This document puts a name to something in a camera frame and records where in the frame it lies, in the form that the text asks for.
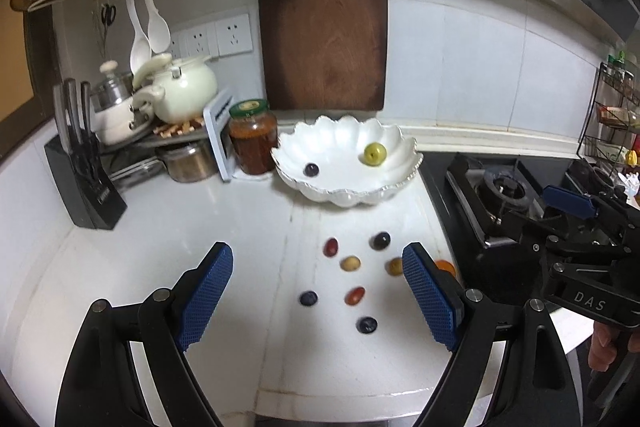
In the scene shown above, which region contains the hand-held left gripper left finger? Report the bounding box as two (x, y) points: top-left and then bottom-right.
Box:
(54, 242), (235, 427)

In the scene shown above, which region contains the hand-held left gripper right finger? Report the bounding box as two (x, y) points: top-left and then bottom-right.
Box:
(401, 242), (583, 427)

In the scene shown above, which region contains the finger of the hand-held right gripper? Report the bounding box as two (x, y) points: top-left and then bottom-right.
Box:
(542, 185), (631, 220)
(500, 209), (568, 254)

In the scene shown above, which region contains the white scalloped bowl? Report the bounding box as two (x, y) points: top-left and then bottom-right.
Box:
(270, 115), (423, 208)

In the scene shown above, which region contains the person's right hand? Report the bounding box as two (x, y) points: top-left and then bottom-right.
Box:
(587, 322), (623, 373)

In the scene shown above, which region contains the black gas stove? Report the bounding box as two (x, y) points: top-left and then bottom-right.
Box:
(425, 152), (640, 253)

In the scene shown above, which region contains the stainless steel pot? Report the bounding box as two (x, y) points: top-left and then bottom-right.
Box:
(155, 142), (218, 184)

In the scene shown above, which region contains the green jujube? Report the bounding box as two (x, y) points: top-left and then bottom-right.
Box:
(363, 142), (387, 167)

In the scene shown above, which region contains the grey plastic board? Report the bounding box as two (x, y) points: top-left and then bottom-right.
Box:
(202, 87), (237, 182)

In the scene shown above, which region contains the glass jar with green lid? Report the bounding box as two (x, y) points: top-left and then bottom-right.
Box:
(228, 99), (279, 176)

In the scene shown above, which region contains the metal pot rack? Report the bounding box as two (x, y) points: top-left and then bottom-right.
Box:
(100, 114), (236, 190)

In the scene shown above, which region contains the black knife block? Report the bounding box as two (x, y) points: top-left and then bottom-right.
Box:
(44, 134), (128, 230)

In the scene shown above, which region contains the wooden trivet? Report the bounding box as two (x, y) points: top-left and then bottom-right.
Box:
(152, 117), (206, 138)

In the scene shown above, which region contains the cream ceramic teapot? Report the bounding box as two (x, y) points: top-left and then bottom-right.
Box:
(132, 53), (219, 124)

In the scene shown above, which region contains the white rice spoon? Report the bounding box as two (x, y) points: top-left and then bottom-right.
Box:
(125, 0), (152, 75)
(141, 0), (172, 55)

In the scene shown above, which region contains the dark wooden cutting board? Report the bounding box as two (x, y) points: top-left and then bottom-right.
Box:
(256, 0), (389, 112)

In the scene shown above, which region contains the black wire spice rack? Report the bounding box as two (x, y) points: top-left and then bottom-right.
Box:
(575, 52), (640, 168)

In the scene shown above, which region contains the black handled knife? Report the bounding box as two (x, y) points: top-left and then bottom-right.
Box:
(66, 78), (84, 140)
(53, 83), (71, 142)
(80, 82), (97, 138)

